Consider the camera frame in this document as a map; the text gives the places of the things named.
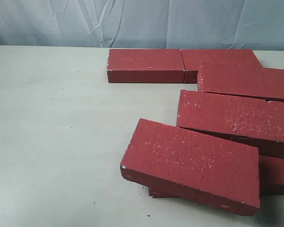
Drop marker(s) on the red brick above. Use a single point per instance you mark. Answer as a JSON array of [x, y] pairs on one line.
[[262, 83], [158, 194], [193, 58], [145, 66], [271, 175], [250, 121], [220, 173]]

